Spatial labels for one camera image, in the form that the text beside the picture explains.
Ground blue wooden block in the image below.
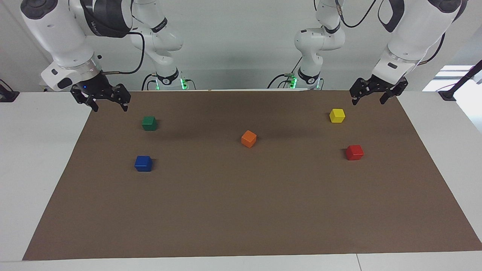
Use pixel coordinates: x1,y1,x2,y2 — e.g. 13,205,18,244
134,155,153,172

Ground black left base cable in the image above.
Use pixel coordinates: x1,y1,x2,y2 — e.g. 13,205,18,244
267,56,304,89

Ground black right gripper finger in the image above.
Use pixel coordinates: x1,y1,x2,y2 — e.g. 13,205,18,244
71,87,99,113
112,84,132,112

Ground orange wooden block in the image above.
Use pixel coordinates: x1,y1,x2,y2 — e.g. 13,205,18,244
241,130,257,148

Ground red wooden block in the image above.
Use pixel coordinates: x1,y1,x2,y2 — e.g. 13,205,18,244
346,145,365,161

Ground black right base cable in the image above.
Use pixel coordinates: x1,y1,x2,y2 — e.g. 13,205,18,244
142,73,157,91

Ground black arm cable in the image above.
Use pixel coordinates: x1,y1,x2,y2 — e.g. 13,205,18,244
335,0,447,66
102,31,146,75

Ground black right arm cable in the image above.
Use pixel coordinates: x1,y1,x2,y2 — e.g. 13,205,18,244
102,31,146,75

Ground black base cable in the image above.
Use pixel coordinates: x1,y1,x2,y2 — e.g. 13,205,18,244
267,56,304,89
142,73,157,91

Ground black angled stand pole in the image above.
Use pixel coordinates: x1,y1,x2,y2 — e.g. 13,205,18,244
439,60,482,101

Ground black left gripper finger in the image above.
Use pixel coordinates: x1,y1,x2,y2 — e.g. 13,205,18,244
379,77,409,105
349,78,374,106

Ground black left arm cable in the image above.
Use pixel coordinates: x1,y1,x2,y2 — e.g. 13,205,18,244
335,0,447,66

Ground brown paper mat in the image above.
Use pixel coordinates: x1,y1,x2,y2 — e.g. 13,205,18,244
23,90,482,261

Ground black clamp mount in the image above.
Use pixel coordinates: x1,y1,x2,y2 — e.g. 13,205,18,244
0,79,20,103

